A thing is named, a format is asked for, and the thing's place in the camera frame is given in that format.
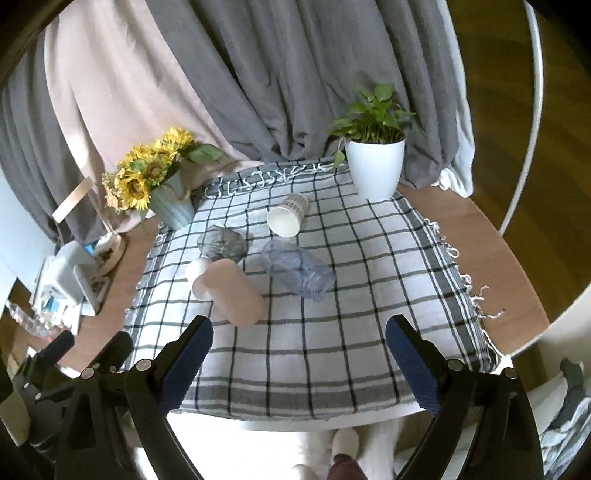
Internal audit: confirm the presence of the white slipper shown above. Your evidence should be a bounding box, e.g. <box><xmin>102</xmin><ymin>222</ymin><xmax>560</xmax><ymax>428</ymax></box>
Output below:
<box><xmin>331</xmin><ymin>428</ymin><xmax>361</xmax><ymax>462</ymax></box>

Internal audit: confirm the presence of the grey curtain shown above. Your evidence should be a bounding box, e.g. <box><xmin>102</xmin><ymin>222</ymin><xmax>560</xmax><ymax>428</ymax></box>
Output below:
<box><xmin>0</xmin><ymin>0</ymin><xmax>476</xmax><ymax>245</ymax></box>

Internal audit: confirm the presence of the white hoop frame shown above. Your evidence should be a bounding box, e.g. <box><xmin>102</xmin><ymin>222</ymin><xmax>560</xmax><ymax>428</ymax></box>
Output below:
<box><xmin>499</xmin><ymin>0</ymin><xmax>543</xmax><ymax>241</ymax></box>

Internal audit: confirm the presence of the small white cup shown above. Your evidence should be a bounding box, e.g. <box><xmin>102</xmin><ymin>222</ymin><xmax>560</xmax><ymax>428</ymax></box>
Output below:
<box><xmin>186</xmin><ymin>257</ymin><xmax>214</xmax><ymax>301</ymax></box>

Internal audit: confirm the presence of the green leafy plant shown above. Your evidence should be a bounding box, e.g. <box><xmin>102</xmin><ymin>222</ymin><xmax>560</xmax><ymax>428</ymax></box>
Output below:
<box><xmin>327</xmin><ymin>83</ymin><xmax>416</xmax><ymax>167</ymax></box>

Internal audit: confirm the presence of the pink cup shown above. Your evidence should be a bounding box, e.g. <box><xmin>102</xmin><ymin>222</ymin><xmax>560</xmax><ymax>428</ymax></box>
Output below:
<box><xmin>203</xmin><ymin>258</ymin><xmax>266</xmax><ymax>329</ymax></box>

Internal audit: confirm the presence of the white plant pot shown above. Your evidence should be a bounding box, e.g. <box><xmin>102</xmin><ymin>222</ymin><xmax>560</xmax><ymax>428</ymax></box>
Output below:
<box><xmin>345</xmin><ymin>134</ymin><xmax>407</xmax><ymax>200</ymax></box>

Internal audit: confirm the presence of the grey checked tablecloth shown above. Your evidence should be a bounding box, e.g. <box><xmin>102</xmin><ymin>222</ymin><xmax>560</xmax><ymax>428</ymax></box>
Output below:
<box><xmin>124</xmin><ymin>162</ymin><xmax>504</xmax><ymax>422</ymax></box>

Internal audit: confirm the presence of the grey glass cup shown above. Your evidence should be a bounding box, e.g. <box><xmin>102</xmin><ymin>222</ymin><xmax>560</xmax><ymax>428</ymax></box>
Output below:
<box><xmin>197</xmin><ymin>225</ymin><xmax>247</xmax><ymax>264</ymax></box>

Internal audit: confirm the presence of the white desktop device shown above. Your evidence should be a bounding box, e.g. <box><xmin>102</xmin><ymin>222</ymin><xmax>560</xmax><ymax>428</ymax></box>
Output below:
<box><xmin>44</xmin><ymin>240</ymin><xmax>112</xmax><ymax>317</ymax></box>

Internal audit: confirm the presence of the white paper cup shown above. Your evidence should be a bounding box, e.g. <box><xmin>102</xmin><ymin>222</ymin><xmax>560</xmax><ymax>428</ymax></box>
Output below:
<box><xmin>267</xmin><ymin>194</ymin><xmax>309</xmax><ymax>238</ymax></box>

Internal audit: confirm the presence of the wooden stick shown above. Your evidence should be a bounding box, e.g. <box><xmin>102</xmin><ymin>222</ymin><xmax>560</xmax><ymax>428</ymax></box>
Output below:
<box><xmin>52</xmin><ymin>181</ymin><xmax>92</xmax><ymax>223</ymax></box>

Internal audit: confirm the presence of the beige curtain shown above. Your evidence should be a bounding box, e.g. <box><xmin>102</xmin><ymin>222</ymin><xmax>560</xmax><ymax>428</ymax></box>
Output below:
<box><xmin>44</xmin><ymin>0</ymin><xmax>241</xmax><ymax>232</ymax></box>

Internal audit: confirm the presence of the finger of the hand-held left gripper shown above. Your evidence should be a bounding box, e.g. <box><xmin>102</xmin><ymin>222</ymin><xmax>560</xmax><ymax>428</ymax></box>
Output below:
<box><xmin>95</xmin><ymin>330</ymin><xmax>136</xmax><ymax>376</ymax></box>
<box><xmin>28</xmin><ymin>330</ymin><xmax>75</xmax><ymax>370</ymax></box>

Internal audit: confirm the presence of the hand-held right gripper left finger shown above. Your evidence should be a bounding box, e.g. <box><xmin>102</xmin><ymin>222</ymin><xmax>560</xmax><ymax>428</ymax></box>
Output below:
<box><xmin>54</xmin><ymin>315</ymin><xmax>215</xmax><ymax>480</ymax></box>

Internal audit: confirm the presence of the sunflower bouquet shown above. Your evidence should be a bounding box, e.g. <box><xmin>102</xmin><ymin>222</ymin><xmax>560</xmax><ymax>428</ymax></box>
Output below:
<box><xmin>102</xmin><ymin>127</ymin><xmax>227</xmax><ymax>215</ymax></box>

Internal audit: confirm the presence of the pile of grey clothes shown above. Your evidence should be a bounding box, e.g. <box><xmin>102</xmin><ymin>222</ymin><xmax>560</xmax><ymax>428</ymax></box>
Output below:
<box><xmin>538</xmin><ymin>357</ymin><xmax>591</xmax><ymax>480</ymax></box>

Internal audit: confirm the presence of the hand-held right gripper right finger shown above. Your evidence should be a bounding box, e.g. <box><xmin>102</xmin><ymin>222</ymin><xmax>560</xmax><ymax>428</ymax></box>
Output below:
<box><xmin>385</xmin><ymin>315</ymin><xmax>546</xmax><ymax>480</ymax></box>

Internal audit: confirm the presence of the wooden ring stand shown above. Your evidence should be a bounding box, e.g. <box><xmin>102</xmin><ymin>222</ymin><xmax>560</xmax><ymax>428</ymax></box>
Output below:
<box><xmin>92</xmin><ymin>231</ymin><xmax>127</xmax><ymax>278</ymax></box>

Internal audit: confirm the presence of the white sheer curtain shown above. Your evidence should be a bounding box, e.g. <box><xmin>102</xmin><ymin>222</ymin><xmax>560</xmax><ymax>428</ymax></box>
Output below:
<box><xmin>436</xmin><ymin>28</ymin><xmax>476</xmax><ymax>199</ymax></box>

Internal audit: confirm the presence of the pale blue ribbed vase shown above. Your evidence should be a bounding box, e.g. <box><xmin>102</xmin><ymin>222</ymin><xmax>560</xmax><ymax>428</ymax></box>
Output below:
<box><xmin>148</xmin><ymin>168</ymin><xmax>197</xmax><ymax>232</ymax></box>

